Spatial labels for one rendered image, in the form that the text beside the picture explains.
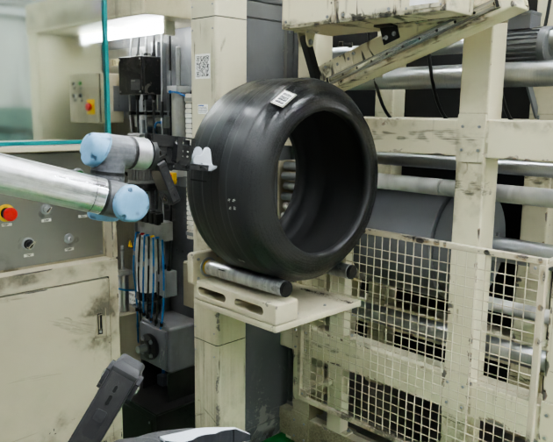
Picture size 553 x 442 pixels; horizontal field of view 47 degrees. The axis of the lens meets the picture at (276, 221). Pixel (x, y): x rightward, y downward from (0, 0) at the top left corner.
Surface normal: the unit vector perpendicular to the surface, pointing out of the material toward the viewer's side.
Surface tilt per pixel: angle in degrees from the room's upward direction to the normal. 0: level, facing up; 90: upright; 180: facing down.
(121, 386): 80
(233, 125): 56
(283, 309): 90
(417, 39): 90
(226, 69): 90
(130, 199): 90
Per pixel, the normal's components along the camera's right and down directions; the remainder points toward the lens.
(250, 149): -0.01, -0.11
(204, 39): -0.71, 0.11
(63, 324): 0.70, 0.13
